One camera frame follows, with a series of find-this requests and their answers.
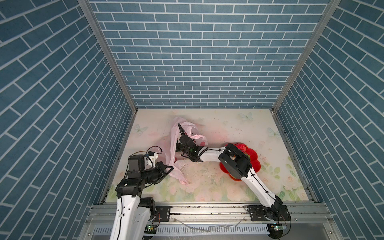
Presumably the pink plastic bag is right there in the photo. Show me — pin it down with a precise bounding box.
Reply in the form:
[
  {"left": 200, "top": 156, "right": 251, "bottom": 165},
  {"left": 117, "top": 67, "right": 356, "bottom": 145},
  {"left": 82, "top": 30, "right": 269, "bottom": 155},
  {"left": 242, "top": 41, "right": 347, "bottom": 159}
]
[{"left": 156, "top": 117, "right": 208, "bottom": 185}]

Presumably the red flower-shaped plate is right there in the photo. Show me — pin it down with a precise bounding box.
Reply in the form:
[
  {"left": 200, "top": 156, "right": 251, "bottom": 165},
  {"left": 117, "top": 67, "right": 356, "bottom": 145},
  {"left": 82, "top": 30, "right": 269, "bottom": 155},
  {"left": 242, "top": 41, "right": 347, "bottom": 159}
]
[{"left": 219, "top": 143, "right": 261, "bottom": 181}]

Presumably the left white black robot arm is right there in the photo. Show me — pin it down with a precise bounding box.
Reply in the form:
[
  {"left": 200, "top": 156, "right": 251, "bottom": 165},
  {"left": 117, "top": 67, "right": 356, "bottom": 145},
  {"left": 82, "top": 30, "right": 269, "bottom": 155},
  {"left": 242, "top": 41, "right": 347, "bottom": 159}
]
[{"left": 110, "top": 162, "right": 174, "bottom": 240}]

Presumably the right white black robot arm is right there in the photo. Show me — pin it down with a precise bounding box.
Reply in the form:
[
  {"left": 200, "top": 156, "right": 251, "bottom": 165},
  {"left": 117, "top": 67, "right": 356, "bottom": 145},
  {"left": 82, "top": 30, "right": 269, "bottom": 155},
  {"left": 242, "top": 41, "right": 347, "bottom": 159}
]
[{"left": 176, "top": 135, "right": 291, "bottom": 221}]

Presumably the right black corrugated cable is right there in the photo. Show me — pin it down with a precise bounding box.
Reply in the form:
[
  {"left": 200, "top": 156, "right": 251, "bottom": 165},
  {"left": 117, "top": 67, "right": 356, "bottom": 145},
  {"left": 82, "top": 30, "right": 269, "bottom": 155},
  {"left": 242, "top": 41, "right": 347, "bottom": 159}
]
[{"left": 177, "top": 122, "right": 193, "bottom": 145}]

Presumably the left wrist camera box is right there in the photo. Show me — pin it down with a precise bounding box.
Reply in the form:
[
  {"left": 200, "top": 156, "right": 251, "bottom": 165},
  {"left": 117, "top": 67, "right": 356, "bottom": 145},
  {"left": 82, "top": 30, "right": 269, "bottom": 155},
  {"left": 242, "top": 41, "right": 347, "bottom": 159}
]
[{"left": 128, "top": 151, "right": 159, "bottom": 171}]

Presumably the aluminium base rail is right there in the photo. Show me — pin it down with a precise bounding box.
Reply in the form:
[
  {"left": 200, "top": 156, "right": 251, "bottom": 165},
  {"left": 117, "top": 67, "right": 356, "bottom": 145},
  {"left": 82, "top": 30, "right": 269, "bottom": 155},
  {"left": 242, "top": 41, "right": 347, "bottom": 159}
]
[{"left": 79, "top": 201, "right": 342, "bottom": 240}]

